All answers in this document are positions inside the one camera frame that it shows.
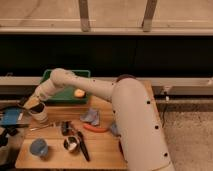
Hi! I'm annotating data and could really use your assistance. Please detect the red chili pepper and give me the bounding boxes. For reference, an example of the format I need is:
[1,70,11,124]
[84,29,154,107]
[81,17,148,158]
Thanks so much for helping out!
[83,123,108,133]

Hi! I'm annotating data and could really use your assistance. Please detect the blue sponge block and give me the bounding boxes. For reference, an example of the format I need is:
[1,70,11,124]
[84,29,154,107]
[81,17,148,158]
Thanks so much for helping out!
[109,122,119,136]

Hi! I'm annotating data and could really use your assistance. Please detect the blue plastic cup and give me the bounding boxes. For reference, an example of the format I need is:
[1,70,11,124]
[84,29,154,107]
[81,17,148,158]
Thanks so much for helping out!
[30,138,48,157]

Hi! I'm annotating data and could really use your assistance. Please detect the grey blue crumpled cloth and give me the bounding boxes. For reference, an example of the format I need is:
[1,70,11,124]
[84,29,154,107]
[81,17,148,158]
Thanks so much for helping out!
[80,108,100,126]

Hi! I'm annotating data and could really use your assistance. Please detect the green plastic tray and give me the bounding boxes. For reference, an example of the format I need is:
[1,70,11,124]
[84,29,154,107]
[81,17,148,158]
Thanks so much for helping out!
[40,69,91,104]

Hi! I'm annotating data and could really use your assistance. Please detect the purple bowl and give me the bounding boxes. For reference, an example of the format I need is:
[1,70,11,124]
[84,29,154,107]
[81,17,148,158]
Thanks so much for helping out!
[116,74,136,82]

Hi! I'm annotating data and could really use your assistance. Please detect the black marker pen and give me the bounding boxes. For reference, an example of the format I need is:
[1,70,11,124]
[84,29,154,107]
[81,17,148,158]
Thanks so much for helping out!
[77,131,90,162]

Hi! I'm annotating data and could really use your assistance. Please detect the metal spoon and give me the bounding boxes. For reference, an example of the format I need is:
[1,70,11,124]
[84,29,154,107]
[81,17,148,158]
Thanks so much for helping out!
[30,122,60,131]

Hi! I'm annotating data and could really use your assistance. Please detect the white paper cup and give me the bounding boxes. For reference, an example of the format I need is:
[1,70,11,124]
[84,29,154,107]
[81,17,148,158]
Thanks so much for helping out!
[29,108,48,123]

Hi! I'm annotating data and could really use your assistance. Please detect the orange round fruit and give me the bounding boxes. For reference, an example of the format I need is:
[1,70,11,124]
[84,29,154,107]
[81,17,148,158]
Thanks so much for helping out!
[74,89,86,98]

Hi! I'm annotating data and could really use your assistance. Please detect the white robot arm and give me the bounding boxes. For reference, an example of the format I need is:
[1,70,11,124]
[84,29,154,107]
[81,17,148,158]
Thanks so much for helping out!
[24,68,175,171]

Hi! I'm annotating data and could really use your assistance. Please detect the small metal cup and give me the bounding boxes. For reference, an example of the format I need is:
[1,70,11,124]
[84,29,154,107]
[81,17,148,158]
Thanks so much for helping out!
[63,136,79,153]

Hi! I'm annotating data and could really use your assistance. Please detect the dark brown eraser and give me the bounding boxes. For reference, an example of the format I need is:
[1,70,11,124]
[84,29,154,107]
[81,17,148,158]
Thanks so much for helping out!
[32,103,45,113]

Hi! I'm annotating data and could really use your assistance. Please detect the dark small toy object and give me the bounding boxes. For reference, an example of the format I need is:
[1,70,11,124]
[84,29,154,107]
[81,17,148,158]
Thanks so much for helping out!
[61,121,74,136]

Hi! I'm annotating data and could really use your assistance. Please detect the blue box device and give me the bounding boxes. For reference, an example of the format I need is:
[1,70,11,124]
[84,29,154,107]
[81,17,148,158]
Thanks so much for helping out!
[0,107,29,126]

